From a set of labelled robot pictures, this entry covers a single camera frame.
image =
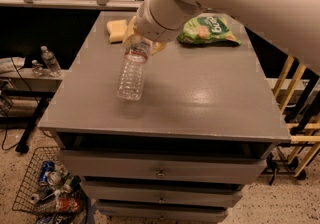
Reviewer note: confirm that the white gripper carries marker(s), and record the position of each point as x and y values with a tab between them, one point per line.
150	30

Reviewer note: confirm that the clear plastic water bottle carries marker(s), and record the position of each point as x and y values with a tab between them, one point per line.
131	80

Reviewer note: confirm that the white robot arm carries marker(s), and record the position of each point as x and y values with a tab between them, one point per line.
293	26

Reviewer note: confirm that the tall background water bottle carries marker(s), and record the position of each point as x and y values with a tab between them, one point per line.
51	62

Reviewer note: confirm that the small background water bottle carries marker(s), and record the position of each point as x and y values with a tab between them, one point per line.
37	68

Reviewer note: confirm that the red labelled bottle in basket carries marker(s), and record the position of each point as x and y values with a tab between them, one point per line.
60	205

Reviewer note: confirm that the yellow sponge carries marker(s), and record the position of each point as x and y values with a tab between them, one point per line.
116	30

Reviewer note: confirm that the green snack bag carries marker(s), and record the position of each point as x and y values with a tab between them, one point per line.
207	30

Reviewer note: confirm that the grey drawer cabinet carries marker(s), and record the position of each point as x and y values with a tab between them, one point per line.
202	130

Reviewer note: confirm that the grey side desk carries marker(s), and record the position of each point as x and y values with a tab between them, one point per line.
25	84

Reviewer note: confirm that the blue soda can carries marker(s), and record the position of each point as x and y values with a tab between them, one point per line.
46	167

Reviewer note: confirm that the wire basket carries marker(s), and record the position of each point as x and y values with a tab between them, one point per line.
60	183

